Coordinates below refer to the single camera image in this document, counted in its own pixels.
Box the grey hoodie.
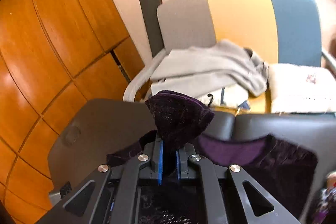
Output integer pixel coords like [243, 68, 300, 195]
[123, 39, 268, 102]

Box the wooden cabinet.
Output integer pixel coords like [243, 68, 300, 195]
[1, 0, 144, 223]

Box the grey yellow blue sofa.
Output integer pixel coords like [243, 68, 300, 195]
[156, 0, 336, 114]

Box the dark purple velvet garment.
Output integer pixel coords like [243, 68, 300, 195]
[106, 90, 318, 218]

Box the black rolled mat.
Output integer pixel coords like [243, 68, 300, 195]
[139, 0, 164, 57]

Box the white embroidered cushion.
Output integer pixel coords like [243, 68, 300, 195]
[268, 64, 335, 113]

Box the leopard print purple-dotted garment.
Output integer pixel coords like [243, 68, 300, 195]
[313, 170, 335, 223]

